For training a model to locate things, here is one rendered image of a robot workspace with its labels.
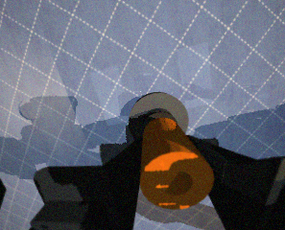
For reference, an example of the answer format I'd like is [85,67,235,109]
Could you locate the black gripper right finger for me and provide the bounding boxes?
[187,135,285,230]

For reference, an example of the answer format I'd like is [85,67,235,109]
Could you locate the orange cylinder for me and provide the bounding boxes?
[140,118,215,210]

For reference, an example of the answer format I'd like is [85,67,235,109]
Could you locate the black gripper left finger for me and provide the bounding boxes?
[34,137,143,230]

